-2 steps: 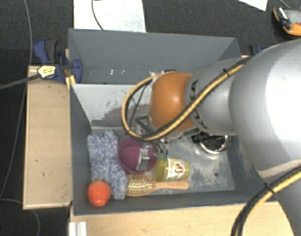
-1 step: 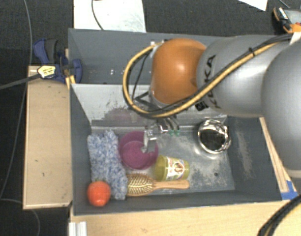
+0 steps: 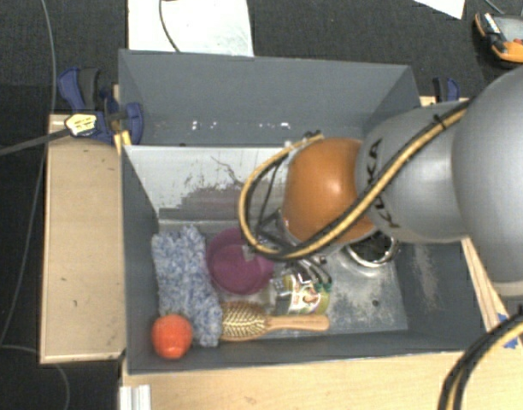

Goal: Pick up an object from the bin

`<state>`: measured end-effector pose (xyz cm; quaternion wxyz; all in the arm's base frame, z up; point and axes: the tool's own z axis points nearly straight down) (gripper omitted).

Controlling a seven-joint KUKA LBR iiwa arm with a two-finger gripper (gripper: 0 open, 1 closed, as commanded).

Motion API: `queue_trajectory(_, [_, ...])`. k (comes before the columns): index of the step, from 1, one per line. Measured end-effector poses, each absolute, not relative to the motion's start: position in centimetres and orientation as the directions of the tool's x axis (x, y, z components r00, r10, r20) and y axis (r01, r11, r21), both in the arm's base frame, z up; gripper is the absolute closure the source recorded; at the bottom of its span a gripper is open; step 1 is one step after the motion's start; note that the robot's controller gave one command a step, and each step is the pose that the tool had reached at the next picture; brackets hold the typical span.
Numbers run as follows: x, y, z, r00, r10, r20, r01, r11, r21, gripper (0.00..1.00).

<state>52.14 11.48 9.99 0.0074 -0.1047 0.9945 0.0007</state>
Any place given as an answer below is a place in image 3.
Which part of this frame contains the round printed green tin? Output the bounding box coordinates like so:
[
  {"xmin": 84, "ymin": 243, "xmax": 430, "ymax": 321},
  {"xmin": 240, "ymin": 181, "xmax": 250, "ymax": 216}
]
[{"xmin": 269, "ymin": 272, "xmax": 332, "ymax": 317}]

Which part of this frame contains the wooden hairbrush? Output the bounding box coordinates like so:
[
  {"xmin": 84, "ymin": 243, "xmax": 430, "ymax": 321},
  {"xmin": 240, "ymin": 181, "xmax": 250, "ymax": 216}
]
[{"xmin": 219, "ymin": 300, "xmax": 331, "ymax": 343}]

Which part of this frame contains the purple plastic cup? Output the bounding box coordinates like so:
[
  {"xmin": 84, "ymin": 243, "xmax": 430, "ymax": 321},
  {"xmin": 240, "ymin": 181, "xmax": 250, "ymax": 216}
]
[{"xmin": 206, "ymin": 227, "xmax": 276, "ymax": 296}]

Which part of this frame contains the shiny silver metal cup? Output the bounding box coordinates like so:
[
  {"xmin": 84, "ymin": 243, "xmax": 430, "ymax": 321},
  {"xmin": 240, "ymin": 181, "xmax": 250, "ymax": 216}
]
[{"xmin": 344, "ymin": 231, "xmax": 402, "ymax": 269}]

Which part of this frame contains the blue and white fluffy cloth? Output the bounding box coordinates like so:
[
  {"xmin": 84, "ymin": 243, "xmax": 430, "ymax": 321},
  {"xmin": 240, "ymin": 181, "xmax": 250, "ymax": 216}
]
[{"xmin": 150, "ymin": 224, "xmax": 224, "ymax": 349}]

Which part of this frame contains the orange ball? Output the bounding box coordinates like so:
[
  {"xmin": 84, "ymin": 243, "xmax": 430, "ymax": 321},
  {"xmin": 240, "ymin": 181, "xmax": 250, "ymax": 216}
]
[{"xmin": 150, "ymin": 313, "xmax": 195, "ymax": 360}]

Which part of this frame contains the grey metal bin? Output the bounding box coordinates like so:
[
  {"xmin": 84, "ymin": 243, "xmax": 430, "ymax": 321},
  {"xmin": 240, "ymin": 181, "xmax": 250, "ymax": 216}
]
[{"xmin": 117, "ymin": 48, "xmax": 487, "ymax": 375}]

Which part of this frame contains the pale wood board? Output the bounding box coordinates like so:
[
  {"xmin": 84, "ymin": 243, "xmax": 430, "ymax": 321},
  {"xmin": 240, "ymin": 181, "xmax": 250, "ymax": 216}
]
[{"xmin": 38, "ymin": 113, "xmax": 128, "ymax": 365}]

